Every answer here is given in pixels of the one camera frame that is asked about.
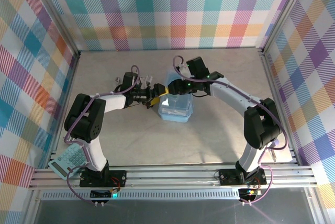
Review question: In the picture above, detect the light blue plastic tool box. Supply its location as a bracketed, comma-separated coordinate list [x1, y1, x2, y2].
[158, 68, 194, 123]

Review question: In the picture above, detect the aluminium frame cross rail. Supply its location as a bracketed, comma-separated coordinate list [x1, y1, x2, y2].
[28, 165, 319, 191]

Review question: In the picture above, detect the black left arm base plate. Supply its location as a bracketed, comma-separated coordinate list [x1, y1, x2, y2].
[80, 170, 128, 188]

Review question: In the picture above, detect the light blue calculator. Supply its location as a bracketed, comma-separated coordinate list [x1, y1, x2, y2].
[48, 144, 88, 181]

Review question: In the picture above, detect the aluminium frame corner post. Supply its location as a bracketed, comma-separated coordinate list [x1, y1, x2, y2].
[27, 0, 81, 57]
[261, 0, 314, 54]

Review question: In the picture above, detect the aluminium frame side rail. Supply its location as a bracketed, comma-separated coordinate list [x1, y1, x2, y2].
[48, 51, 82, 167]
[261, 51, 299, 166]

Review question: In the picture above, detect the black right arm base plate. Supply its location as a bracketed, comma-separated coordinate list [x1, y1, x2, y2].
[219, 168, 267, 186]

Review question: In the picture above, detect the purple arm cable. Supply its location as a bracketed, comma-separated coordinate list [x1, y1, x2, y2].
[64, 64, 142, 206]
[172, 55, 288, 205]

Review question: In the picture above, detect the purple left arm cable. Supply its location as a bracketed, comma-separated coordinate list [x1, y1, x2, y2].
[64, 64, 142, 206]

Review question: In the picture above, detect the purple handled metal tool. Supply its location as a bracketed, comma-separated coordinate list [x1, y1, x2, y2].
[269, 140, 280, 162]

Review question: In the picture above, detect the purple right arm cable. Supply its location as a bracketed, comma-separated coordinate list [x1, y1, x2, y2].
[172, 55, 288, 205]

